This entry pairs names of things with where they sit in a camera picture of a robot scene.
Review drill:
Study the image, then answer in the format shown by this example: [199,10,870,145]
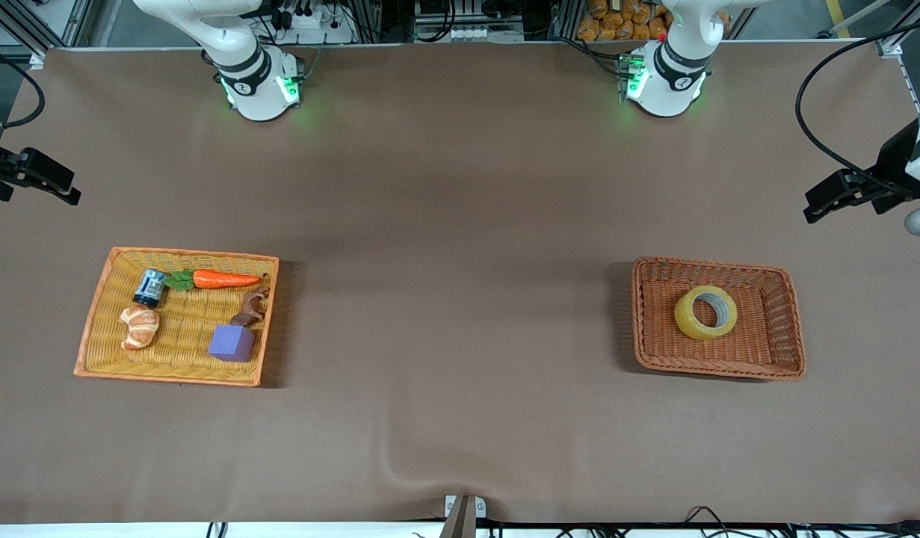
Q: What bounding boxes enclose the purple cube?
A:
[208,324,256,363]

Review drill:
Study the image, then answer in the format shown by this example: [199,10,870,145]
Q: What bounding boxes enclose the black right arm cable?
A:
[0,41,46,129]

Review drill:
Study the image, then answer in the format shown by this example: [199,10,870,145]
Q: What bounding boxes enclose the black floor cables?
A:
[684,506,920,538]

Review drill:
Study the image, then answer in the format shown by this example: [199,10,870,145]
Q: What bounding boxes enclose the brown toy figurine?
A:
[230,275,272,327]

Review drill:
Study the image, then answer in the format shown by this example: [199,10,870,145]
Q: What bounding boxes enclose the orange toy carrot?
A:
[164,269,265,292]

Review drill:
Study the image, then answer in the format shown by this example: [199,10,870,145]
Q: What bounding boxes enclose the small blue black can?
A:
[133,269,167,309]

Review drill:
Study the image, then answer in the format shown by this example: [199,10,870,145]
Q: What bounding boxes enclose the aluminium frame post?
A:
[0,0,94,69]
[876,0,920,59]

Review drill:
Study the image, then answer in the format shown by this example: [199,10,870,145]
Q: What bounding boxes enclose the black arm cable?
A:
[0,41,46,129]
[795,16,920,188]

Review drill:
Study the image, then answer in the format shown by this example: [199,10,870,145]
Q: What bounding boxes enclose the toy croissant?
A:
[117,305,161,350]

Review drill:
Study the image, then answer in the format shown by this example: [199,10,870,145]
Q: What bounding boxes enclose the yellow tape roll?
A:
[674,285,738,341]

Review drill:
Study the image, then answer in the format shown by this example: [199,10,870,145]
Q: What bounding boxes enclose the yellow wicker tray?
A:
[73,247,280,388]

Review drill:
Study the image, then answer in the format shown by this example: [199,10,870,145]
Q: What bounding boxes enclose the bag of orange bread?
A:
[577,0,670,42]

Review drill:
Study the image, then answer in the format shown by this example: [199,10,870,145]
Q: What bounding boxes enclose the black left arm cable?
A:
[795,16,920,188]

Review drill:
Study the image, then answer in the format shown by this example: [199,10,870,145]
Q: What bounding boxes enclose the white power strip with plugs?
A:
[274,0,357,44]

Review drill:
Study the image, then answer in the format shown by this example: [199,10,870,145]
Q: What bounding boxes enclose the brown wicker basket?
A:
[630,256,807,381]

